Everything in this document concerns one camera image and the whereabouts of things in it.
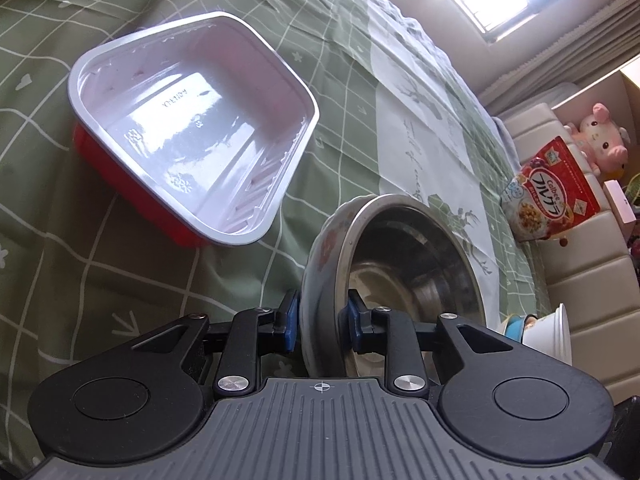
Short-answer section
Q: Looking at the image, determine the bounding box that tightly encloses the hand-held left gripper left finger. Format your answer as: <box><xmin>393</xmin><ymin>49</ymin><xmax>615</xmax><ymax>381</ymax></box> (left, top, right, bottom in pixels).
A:
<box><xmin>131</xmin><ymin>290</ymin><xmax>302</xmax><ymax>397</ymax></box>

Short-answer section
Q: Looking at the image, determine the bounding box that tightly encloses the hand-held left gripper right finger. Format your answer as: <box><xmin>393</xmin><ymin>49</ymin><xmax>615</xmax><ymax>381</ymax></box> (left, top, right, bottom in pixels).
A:
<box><xmin>338</xmin><ymin>290</ymin><xmax>523</xmax><ymax>397</ymax></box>

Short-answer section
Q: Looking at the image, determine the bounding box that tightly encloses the stainless steel bowl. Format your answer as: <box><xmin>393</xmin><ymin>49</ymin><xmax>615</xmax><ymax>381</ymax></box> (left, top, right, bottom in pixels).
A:
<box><xmin>340</xmin><ymin>195</ymin><xmax>488</xmax><ymax>378</ymax></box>

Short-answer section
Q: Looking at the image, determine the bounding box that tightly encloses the blue cup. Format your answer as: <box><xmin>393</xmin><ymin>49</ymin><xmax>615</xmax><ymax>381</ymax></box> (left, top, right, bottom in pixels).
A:
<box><xmin>501</xmin><ymin>316</ymin><xmax>527</xmax><ymax>345</ymax></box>

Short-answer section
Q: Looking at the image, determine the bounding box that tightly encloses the white tub with orange sticker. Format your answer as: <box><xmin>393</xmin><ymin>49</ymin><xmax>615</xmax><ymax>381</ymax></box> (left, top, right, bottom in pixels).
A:
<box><xmin>521</xmin><ymin>302</ymin><xmax>573</xmax><ymax>367</ymax></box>

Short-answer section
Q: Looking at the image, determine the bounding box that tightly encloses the red white plastic tray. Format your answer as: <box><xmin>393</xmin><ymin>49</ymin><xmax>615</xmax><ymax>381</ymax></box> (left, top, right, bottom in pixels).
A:
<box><xmin>67</xmin><ymin>10</ymin><xmax>321</xmax><ymax>249</ymax></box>

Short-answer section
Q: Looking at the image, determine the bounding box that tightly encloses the cream padded headboard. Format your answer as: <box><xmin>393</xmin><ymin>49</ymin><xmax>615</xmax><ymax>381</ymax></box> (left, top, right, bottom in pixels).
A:
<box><xmin>492</xmin><ymin>102</ymin><xmax>640</xmax><ymax>403</ymax></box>

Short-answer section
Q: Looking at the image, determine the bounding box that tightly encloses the green checked bed cover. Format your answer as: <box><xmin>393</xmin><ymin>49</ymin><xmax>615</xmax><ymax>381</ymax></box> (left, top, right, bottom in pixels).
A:
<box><xmin>0</xmin><ymin>0</ymin><xmax>553</xmax><ymax>466</ymax></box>

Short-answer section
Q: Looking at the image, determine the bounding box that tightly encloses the red cereal bag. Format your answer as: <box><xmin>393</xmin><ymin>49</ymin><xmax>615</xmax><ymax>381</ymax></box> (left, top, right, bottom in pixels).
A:
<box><xmin>500</xmin><ymin>135</ymin><xmax>602</xmax><ymax>249</ymax></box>

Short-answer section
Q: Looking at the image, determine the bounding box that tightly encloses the small white box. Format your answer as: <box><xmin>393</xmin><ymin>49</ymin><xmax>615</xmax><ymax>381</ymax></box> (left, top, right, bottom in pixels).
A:
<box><xmin>601</xmin><ymin>180</ymin><xmax>639</xmax><ymax>239</ymax></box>

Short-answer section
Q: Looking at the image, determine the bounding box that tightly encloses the pink plush toy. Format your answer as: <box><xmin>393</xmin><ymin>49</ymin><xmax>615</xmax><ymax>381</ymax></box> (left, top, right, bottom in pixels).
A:
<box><xmin>565</xmin><ymin>102</ymin><xmax>632</xmax><ymax>182</ymax></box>

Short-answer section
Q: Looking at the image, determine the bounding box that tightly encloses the beige curtain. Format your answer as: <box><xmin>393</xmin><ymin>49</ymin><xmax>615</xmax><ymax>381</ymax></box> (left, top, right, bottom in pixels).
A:
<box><xmin>477</xmin><ymin>0</ymin><xmax>640</xmax><ymax>113</ymax></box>

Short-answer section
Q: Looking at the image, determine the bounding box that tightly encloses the beige wardrobe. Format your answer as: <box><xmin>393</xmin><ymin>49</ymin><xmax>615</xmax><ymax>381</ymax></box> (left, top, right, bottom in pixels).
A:
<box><xmin>550</xmin><ymin>52</ymin><xmax>640</xmax><ymax>133</ymax></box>

